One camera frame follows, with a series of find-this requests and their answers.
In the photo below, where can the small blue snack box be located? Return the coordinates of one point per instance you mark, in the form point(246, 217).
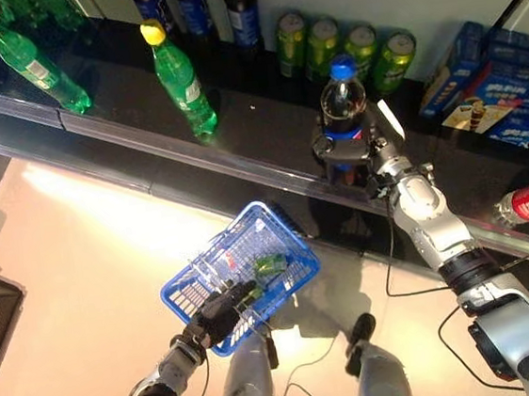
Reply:
point(513, 44)

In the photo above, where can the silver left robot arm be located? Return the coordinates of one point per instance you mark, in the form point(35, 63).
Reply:
point(173, 368)

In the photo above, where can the narrow blue cookie box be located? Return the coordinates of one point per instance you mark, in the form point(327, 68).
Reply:
point(450, 74)

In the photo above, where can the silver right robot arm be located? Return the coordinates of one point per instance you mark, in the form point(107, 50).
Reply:
point(426, 204)

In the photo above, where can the silver right robot leg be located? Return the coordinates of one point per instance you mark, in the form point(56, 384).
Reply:
point(383, 379)

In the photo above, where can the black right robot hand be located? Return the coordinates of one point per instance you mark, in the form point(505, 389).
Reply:
point(350, 153)

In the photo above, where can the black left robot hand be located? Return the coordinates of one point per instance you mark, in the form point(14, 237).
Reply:
point(218, 316)

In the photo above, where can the silver robot leg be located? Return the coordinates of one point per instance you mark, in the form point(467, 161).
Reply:
point(246, 384)
point(383, 379)

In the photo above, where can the silver left robot leg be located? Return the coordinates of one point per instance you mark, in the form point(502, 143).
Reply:
point(246, 384)

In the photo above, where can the black base shelf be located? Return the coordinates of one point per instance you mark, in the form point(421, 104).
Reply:
point(182, 183)

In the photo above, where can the blue wafer roll box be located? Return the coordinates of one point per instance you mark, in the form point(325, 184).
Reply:
point(478, 114)

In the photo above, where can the blue plastic shopping basket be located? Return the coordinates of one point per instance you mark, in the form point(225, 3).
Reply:
point(297, 282)

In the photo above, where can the green plastic soda bottle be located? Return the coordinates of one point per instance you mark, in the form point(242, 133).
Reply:
point(36, 9)
point(38, 70)
point(184, 88)
point(72, 12)

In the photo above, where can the green can in basket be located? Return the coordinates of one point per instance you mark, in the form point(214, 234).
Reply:
point(255, 293)

